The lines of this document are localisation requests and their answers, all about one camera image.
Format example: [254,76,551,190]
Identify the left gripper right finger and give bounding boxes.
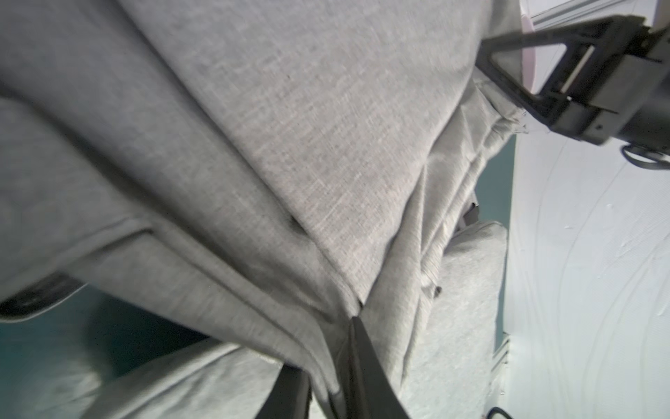
[348,317,409,419]

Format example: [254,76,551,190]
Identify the pink bowl with contents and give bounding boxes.
[521,10,537,91]

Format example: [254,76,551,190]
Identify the grey laptop sleeve bag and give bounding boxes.
[1,223,507,418]

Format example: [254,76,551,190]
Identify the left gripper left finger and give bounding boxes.
[256,365,312,419]

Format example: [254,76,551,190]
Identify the grey zippered laptop bag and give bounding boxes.
[1,1,522,418]

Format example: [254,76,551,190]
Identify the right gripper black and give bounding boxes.
[476,15,669,155]

